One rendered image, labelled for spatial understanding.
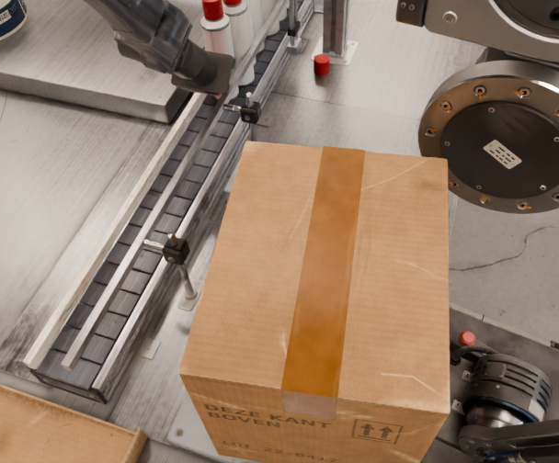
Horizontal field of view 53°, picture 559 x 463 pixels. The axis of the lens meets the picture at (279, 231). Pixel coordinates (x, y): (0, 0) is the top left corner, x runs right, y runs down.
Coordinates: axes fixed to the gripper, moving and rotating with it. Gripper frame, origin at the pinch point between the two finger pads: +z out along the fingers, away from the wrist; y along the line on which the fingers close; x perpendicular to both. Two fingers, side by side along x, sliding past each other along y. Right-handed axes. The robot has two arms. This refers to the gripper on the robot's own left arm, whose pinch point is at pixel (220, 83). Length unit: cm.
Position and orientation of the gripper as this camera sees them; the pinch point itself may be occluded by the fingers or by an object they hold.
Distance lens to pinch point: 106.8
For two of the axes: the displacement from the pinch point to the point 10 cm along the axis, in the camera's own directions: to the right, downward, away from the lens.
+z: 2.4, -0.2, 9.7
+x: -2.1, 9.7, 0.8
